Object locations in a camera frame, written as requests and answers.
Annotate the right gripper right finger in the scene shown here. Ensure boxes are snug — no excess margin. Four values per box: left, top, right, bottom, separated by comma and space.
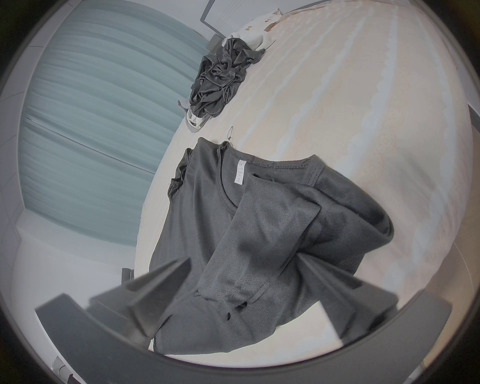
299, 255, 398, 344

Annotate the grey bedside table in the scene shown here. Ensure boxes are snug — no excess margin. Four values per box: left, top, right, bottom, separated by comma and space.
207, 34, 227, 53

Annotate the bed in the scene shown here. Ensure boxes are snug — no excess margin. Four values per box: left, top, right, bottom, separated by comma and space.
133, 0, 474, 370

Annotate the blue-green curtain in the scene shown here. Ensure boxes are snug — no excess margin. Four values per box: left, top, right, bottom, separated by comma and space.
17, 118, 158, 248
22, 7, 211, 173

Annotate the pile of clothes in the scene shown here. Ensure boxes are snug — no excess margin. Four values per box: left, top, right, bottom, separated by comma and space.
178, 37, 265, 134

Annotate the white printed pillow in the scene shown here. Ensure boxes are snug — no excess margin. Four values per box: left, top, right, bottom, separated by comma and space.
225, 9, 286, 51

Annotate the black T-shirt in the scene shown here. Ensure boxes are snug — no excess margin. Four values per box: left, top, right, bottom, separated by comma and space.
149, 137, 398, 355

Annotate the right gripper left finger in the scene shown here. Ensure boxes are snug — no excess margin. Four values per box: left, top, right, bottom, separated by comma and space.
88, 257, 192, 339

